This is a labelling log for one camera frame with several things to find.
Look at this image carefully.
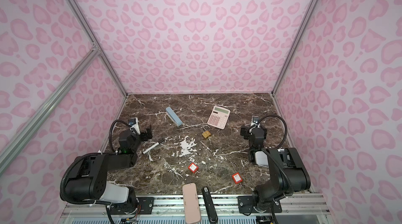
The brass padlock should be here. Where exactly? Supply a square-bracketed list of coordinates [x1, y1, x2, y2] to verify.
[202, 125, 211, 139]

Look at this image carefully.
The red padlock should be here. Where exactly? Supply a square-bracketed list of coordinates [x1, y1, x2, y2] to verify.
[231, 163, 243, 187]
[188, 162, 199, 173]

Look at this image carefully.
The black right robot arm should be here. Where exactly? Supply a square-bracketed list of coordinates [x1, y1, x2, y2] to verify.
[240, 125, 311, 212]

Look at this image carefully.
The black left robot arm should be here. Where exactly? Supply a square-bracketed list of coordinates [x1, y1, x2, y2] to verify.
[60, 126, 153, 214]

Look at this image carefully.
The white marker pen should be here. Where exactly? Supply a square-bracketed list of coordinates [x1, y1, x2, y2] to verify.
[142, 139, 165, 155]

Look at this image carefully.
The blue stapler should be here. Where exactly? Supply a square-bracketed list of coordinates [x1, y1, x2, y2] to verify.
[165, 107, 183, 127]

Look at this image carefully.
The pink calculator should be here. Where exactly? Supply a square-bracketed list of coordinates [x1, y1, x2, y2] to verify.
[207, 105, 230, 130]

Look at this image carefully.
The pink case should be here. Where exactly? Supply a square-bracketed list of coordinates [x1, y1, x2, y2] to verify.
[182, 183, 202, 224]

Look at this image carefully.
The black stapler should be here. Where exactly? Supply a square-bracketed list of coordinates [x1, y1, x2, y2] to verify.
[202, 186, 218, 224]

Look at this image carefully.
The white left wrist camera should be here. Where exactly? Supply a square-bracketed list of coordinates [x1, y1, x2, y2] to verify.
[128, 118, 140, 135]

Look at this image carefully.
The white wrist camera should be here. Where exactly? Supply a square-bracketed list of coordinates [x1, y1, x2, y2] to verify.
[128, 118, 140, 135]
[250, 116, 260, 127]

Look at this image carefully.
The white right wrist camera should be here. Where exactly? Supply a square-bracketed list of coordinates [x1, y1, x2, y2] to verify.
[250, 116, 260, 127]

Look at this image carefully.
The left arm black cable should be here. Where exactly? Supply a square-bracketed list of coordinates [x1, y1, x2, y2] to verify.
[108, 119, 133, 153]

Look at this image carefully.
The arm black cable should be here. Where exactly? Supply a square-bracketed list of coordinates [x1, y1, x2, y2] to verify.
[256, 114, 288, 150]
[108, 119, 133, 153]

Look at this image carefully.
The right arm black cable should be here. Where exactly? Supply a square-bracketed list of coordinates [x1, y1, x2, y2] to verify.
[256, 114, 288, 150]

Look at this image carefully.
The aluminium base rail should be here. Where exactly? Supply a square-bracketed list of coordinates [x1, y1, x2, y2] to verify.
[59, 193, 335, 224]

